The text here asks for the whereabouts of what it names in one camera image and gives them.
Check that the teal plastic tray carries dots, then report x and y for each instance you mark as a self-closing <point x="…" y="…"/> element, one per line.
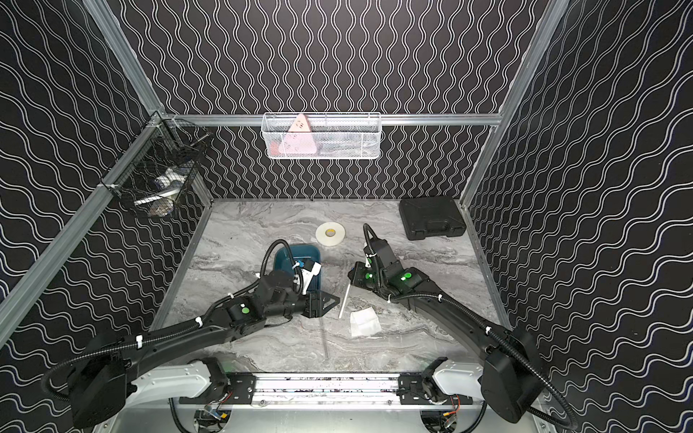
<point x="299" y="252"/>

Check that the blue capped test tube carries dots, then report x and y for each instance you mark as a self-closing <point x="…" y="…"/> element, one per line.
<point x="324" y="340"/>
<point x="344" y="301"/>

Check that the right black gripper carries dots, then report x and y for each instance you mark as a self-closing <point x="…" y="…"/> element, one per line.
<point x="357" y="269"/>

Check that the black wire basket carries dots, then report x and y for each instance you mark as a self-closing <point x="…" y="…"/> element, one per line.
<point x="161" y="175"/>

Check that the white wipe cloth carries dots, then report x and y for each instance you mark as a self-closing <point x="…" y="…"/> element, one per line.
<point x="364" y="323"/>

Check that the pink triangular card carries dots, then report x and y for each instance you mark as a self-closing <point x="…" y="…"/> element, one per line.
<point x="299" y="139"/>

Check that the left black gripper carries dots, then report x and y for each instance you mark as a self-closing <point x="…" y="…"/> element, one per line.
<point x="313" y="304"/>

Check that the black plastic case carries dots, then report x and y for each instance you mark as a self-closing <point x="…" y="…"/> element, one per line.
<point x="433" y="216"/>

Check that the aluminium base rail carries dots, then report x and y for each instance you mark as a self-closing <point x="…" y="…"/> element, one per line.
<point x="195" y="384"/>

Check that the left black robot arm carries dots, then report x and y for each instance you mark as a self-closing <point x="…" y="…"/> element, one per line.
<point x="98" y="383"/>

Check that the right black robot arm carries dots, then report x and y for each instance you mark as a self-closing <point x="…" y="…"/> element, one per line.
<point x="471" y="335"/>

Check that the white tape roll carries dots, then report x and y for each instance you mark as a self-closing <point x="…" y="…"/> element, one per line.
<point x="330" y="234"/>

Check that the clear wire basket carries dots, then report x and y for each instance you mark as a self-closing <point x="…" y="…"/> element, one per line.
<point x="338" y="135"/>

